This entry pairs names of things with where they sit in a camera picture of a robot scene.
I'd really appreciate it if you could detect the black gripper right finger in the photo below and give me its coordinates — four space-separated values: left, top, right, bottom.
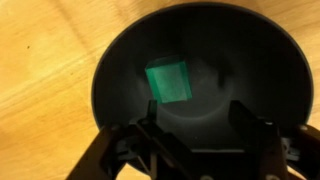
227 99 320 180

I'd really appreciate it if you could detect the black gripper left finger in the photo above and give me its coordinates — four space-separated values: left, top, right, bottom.
65 99 196 180

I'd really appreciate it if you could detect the green block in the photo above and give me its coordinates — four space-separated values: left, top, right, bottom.
144 55 194 105

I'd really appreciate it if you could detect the black bowl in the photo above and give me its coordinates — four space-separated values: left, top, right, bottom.
90 1 315 158

